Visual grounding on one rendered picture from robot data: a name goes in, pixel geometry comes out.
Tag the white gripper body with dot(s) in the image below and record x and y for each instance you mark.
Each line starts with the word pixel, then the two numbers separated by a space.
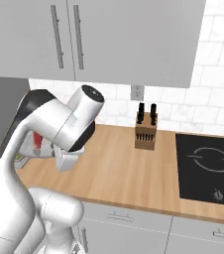
pixel 67 160

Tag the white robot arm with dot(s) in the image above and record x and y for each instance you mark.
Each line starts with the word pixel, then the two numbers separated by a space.
pixel 15 185

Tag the clear container with steak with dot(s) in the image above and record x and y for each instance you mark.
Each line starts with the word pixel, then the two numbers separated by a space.
pixel 37 144

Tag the clear container with vegetables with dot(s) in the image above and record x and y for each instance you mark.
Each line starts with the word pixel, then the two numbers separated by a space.
pixel 21 161

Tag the wooden knife block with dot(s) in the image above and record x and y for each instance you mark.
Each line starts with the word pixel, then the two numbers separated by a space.
pixel 145 135

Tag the grey fridge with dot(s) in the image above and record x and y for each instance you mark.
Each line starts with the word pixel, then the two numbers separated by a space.
pixel 0 109

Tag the grey drawer front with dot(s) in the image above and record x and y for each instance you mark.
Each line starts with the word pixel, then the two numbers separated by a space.
pixel 196 231
pixel 143 215

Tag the grey lower cupboard door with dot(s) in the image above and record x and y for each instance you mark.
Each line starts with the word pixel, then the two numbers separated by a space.
pixel 200 246
pixel 127 239

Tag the wide grey upper cupboard door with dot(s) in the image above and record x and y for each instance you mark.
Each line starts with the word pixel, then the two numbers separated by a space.
pixel 134 39

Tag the black hob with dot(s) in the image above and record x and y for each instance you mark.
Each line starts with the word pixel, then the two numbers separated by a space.
pixel 206 165

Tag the grey hob knob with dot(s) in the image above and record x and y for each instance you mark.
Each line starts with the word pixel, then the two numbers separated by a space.
pixel 218 194

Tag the white wall outlet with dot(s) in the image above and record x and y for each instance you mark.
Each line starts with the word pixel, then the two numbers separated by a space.
pixel 137 92

